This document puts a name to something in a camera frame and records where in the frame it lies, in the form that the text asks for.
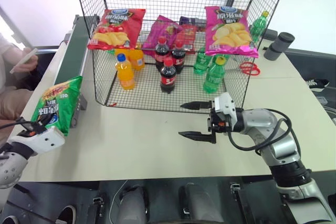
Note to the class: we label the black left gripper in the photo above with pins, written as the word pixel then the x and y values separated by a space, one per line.
pixel 30 128

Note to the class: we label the dark purple snack packet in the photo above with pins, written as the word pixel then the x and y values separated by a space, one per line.
pixel 193 21

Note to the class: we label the orange soda bottle blue cap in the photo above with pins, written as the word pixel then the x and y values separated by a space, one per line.
pixel 125 73

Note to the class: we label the dark green conveyor belt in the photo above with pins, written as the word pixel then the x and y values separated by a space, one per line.
pixel 76 48

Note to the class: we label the dark rounded shape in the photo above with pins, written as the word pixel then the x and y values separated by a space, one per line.
pixel 132 205

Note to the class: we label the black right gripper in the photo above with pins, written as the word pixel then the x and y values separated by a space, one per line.
pixel 220 125

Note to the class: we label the red chips bag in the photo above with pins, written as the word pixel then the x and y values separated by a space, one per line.
pixel 116 28

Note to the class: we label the grey stacked cylinders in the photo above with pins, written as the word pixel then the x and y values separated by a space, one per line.
pixel 278 45

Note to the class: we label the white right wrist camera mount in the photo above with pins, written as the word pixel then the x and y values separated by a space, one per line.
pixel 225 104

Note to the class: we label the small red snack bag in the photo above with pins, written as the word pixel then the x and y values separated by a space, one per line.
pixel 187 36

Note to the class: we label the grey phone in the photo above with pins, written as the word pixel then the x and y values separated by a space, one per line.
pixel 23 60

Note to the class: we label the magenta chips bag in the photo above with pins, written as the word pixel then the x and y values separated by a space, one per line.
pixel 229 32

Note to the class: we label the black sneaker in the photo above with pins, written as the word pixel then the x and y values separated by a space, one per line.
pixel 317 84

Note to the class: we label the purple snack bag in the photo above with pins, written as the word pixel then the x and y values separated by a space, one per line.
pixel 160 35

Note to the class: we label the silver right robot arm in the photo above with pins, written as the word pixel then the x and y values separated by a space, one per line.
pixel 278 150

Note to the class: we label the cola bottle red cap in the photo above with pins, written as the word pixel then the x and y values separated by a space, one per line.
pixel 161 52
pixel 168 77
pixel 179 58

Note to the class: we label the red scissors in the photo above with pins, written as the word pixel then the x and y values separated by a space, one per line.
pixel 249 68

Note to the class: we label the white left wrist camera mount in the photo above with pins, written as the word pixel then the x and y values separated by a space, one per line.
pixel 46 140

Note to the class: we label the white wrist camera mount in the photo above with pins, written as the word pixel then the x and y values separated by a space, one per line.
pixel 46 140
pixel 225 104

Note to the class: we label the green chips bag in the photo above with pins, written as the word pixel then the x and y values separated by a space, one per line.
pixel 59 100

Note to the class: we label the seated person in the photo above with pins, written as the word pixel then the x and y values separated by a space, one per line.
pixel 10 90

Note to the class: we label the green soda bottle yellow cap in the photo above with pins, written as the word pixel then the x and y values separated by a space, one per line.
pixel 258 26
pixel 214 77

